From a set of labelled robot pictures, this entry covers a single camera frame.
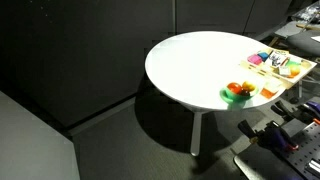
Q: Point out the light green block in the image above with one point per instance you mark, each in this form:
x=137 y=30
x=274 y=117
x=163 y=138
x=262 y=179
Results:
x=273 y=85

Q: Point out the green plastic bowl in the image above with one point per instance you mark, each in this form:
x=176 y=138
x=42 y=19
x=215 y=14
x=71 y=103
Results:
x=233 y=97

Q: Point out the magenta block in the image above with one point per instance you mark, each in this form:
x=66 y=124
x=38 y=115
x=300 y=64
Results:
x=255 y=59

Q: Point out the orange block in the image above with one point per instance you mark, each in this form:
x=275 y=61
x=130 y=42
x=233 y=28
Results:
x=268 y=93

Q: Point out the blue block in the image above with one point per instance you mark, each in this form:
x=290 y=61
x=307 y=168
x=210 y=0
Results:
x=263 y=55

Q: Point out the teal green block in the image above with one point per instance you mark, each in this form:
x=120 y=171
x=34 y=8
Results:
x=293 y=62

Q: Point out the white table leg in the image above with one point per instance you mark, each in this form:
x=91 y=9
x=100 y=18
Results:
x=196 y=133

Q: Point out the dark red toy fruit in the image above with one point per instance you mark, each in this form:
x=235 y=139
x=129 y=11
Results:
x=245 y=93

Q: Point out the yellow toy fruit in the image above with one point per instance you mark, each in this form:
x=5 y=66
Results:
x=248 y=86

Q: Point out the wooden tray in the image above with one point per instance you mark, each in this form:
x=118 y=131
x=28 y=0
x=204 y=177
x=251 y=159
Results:
x=253 y=68

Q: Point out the purple black spring clamp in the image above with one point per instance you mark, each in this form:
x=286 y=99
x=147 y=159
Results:
x=270 y=135
x=293 y=111

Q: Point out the black white checkered cube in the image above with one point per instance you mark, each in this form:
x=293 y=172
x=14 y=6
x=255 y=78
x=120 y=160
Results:
x=276 y=59

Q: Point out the grey cabinet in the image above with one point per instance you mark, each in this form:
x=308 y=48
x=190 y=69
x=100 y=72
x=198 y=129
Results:
x=30 y=146

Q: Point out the grey chair seat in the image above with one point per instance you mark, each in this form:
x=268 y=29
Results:
x=303 y=41

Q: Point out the silver aluminium rail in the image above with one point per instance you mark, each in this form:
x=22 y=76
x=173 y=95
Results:
x=313 y=167

